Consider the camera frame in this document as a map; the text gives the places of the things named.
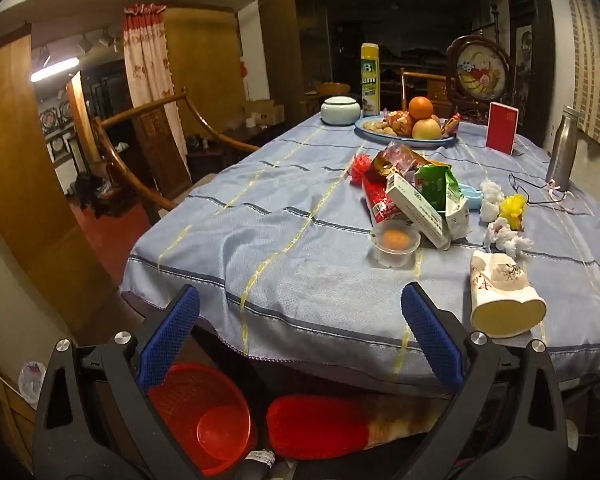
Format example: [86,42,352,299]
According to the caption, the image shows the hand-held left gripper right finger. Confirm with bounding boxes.
[400,281,568,480]

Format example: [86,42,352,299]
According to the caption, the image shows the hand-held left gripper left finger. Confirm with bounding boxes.
[32,284,206,480]

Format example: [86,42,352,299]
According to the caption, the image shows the red plastic basket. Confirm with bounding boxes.
[147,362,258,478]

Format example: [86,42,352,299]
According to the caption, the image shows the cream painted ceramic vase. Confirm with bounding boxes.
[469,250,547,338]

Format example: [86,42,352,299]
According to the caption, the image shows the clear plastic cup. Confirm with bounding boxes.
[370,222,422,268]

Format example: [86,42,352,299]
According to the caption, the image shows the white green carton box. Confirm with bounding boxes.
[385,174,452,251]

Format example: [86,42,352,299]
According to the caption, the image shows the clear red plastic wrapper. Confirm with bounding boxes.
[362,177,412,228]

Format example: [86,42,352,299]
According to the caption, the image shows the green snack bag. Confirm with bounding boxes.
[414,162,471,241]

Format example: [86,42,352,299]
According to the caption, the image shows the red ribbed plastic object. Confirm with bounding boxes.
[266,394,371,461]

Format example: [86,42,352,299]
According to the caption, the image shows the white plastic bag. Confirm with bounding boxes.
[19,360,48,408]

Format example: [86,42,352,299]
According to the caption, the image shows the blue striped tablecloth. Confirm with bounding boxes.
[119,107,600,393]

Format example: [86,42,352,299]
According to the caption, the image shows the black eyeglasses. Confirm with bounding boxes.
[508,172,566,206]

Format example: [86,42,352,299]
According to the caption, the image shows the brown snack wrapper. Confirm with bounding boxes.
[370,142,433,183]

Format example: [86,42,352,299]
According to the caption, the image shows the blue fruit plate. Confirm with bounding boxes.
[355,116,458,149]

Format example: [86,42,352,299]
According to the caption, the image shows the yellow red apple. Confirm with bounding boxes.
[412,118,442,141]

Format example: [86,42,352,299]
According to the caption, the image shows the red packaged snack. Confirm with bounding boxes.
[382,109,415,137]

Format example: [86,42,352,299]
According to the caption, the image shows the red card box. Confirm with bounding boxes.
[485,102,521,153]

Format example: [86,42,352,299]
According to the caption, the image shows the wooden door panel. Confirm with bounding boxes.
[0,22,116,333]

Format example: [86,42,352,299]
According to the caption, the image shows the metal water bottle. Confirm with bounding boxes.
[545,105,583,192]

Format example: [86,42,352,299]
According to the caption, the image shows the curved wooden armchair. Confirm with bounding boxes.
[91,87,261,226]

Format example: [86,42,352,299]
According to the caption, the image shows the orange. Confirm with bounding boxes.
[408,96,434,122]

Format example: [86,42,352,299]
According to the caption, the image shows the white ceramic lidded jar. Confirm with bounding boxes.
[320,96,363,126]

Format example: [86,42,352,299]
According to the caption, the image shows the wooden chair with carved back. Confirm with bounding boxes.
[400,67,453,118]

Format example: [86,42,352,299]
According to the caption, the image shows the yellow green spray can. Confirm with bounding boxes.
[360,42,382,116]

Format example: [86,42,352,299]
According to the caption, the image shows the round embroidered table screen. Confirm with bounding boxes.
[446,35,513,123]

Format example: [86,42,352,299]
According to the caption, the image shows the white red patterned curtain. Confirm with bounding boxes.
[122,3,177,111]

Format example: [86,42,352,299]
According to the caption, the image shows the fluorescent ceiling lamp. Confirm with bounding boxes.
[30,57,81,83]

